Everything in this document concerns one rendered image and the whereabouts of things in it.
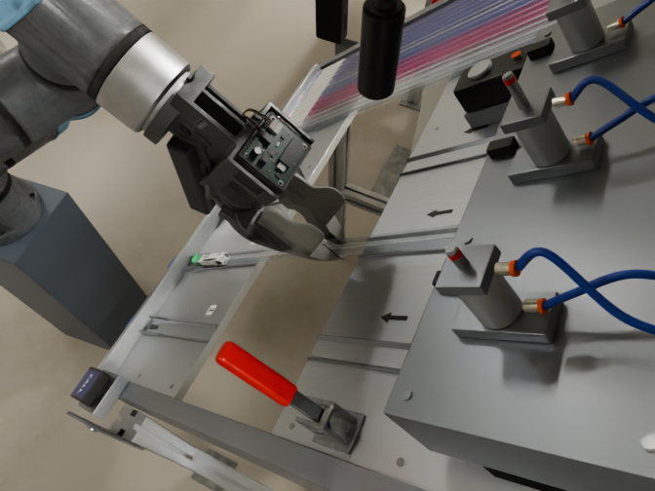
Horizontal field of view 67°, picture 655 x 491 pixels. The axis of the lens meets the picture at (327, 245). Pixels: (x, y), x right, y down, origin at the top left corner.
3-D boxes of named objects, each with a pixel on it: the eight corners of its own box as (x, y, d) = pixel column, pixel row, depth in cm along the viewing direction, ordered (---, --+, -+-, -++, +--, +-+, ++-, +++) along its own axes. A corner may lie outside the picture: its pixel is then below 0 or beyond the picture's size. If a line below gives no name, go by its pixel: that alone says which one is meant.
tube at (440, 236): (197, 267, 73) (192, 262, 73) (203, 259, 74) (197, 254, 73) (527, 240, 35) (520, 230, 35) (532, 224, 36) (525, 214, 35)
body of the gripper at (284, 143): (282, 207, 41) (157, 107, 37) (242, 230, 48) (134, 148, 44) (322, 143, 44) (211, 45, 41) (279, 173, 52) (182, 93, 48)
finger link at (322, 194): (370, 237, 47) (294, 179, 44) (337, 248, 52) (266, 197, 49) (381, 210, 49) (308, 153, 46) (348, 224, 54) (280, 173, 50)
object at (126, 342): (138, 393, 71) (96, 367, 67) (334, 94, 101) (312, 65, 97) (142, 394, 70) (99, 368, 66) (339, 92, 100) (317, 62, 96)
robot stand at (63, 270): (64, 334, 146) (-63, 238, 98) (97, 282, 154) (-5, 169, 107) (118, 354, 143) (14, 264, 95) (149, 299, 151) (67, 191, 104)
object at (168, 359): (127, 385, 69) (108, 373, 67) (331, 81, 98) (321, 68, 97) (190, 409, 54) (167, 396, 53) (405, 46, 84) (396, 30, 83)
